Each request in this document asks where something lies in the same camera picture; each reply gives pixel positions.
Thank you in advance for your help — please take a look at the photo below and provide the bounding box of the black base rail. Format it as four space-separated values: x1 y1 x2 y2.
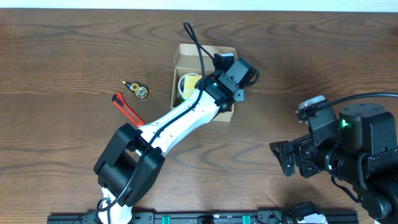
47 202 359 224

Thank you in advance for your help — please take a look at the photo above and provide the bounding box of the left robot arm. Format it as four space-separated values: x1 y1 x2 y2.
93 58 259 223

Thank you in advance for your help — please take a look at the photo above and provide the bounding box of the red utility knife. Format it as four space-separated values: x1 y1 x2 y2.
112 92 145 128

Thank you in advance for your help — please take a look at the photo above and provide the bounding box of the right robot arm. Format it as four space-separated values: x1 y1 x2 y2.
270 101 397 223

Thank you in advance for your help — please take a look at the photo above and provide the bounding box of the yellow sticky note pad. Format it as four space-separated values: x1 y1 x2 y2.
183 75 201 99

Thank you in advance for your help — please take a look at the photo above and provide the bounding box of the correction tape dispenser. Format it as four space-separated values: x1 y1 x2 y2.
123 81 149 99

